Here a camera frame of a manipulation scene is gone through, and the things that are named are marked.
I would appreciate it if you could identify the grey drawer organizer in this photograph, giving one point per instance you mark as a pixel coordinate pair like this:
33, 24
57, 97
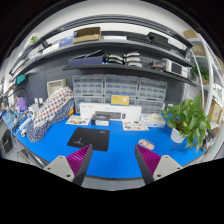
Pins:
152, 89
88, 84
120, 84

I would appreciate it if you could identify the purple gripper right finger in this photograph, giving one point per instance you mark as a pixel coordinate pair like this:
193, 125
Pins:
154, 167

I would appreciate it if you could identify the black mouse pad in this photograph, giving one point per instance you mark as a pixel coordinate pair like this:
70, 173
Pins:
98, 138

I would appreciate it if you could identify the left grey drawer organizer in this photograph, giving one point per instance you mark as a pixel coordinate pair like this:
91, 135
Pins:
88, 84

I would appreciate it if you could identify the middle grey drawer organizer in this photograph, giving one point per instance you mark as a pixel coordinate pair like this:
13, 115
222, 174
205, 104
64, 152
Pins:
120, 84

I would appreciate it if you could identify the yellow label box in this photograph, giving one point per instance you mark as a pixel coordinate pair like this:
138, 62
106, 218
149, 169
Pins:
119, 100

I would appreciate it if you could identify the cardboard box on shelf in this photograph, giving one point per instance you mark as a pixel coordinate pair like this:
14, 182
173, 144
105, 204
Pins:
87, 34

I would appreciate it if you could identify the upper black shelf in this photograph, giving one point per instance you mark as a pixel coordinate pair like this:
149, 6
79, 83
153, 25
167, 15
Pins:
123, 45

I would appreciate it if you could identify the white keyboard box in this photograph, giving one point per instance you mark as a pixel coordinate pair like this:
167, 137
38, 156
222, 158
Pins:
117, 113

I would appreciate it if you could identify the white device on shelf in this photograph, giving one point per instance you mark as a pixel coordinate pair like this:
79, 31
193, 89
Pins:
175, 68

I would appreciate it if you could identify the right grey drawer organizer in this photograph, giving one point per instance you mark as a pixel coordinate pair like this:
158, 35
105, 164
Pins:
152, 89

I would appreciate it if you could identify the green potted plant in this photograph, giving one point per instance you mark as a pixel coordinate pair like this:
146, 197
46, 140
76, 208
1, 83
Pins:
187, 122

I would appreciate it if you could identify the right sticker sheet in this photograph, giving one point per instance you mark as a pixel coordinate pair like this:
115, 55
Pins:
134, 126

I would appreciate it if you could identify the sticker sheet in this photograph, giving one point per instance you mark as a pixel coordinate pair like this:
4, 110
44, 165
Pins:
78, 120
134, 126

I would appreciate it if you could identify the left sticker sheet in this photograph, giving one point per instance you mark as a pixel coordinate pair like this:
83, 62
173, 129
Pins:
78, 120

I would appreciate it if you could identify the small black box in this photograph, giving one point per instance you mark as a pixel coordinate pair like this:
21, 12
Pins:
100, 120

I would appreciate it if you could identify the clear plastic container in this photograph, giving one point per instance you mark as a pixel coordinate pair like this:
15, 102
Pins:
152, 120

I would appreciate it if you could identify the beige computer mouse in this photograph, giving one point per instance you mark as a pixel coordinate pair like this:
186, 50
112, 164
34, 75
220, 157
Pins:
147, 144

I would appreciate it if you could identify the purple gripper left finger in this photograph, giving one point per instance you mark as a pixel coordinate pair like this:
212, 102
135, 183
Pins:
73, 167

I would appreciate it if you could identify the blue desk mat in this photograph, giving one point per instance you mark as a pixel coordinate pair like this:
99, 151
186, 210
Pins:
119, 160

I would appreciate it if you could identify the checkered cloth cover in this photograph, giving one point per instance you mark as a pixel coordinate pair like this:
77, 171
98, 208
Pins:
56, 108

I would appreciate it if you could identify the dark blue flat case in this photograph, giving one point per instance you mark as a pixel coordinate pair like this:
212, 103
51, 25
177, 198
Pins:
94, 58

